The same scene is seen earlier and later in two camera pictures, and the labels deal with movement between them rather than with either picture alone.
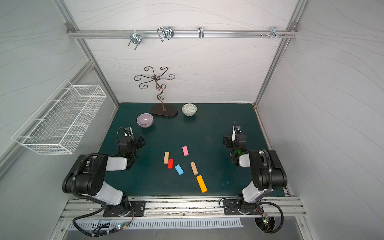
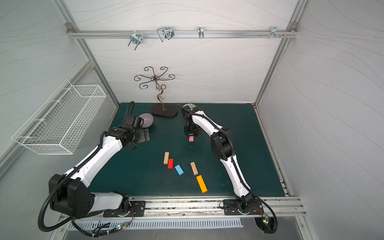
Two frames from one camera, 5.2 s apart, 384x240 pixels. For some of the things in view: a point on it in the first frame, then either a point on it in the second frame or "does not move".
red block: (170, 163) does not move
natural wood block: (166, 158) does not move
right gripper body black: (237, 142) to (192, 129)
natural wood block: (194, 168) does not move
